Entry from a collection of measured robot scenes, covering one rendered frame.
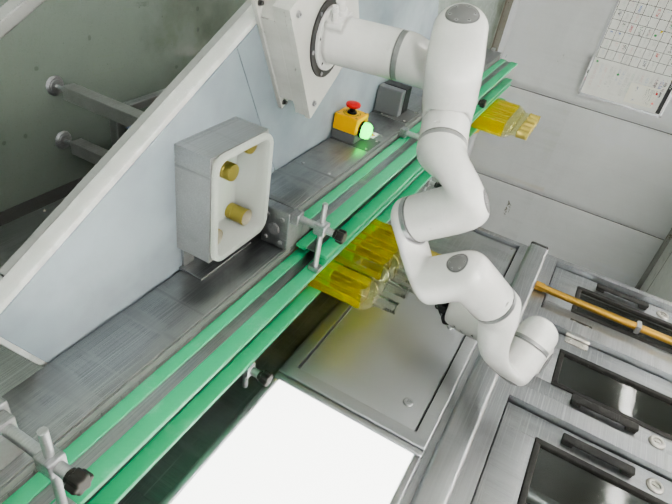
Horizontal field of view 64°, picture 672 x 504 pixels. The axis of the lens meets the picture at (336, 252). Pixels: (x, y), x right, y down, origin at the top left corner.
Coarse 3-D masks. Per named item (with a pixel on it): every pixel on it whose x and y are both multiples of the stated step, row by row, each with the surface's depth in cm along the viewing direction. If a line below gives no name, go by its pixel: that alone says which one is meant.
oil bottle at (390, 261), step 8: (352, 240) 131; (360, 240) 132; (352, 248) 128; (360, 248) 129; (368, 248) 129; (376, 248) 130; (368, 256) 127; (376, 256) 127; (384, 256) 128; (392, 256) 128; (384, 264) 126; (392, 264) 126; (392, 272) 126
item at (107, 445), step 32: (288, 256) 120; (256, 288) 110; (288, 288) 111; (224, 320) 101; (256, 320) 103; (192, 352) 94; (224, 352) 95; (160, 384) 88; (192, 384) 89; (128, 416) 82; (160, 416) 83; (96, 448) 78; (128, 448) 78; (32, 480) 72; (96, 480) 74
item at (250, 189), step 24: (264, 144) 103; (216, 168) 90; (240, 168) 109; (264, 168) 106; (216, 192) 93; (240, 192) 112; (264, 192) 109; (216, 216) 96; (264, 216) 112; (216, 240) 99; (240, 240) 108
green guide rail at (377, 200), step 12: (504, 84) 242; (492, 96) 225; (480, 108) 211; (408, 168) 160; (420, 168) 162; (396, 180) 152; (408, 180) 155; (384, 192) 146; (372, 204) 140; (360, 216) 134; (336, 228) 129; (348, 228) 129; (300, 240) 122; (312, 240) 123; (324, 240) 124; (324, 252) 120
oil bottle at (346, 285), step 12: (336, 264) 123; (324, 276) 120; (336, 276) 120; (348, 276) 120; (360, 276) 121; (324, 288) 122; (336, 288) 120; (348, 288) 118; (360, 288) 118; (372, 288) 118; (348, 300) 120; (360, 300) 118; (372, 300) 118
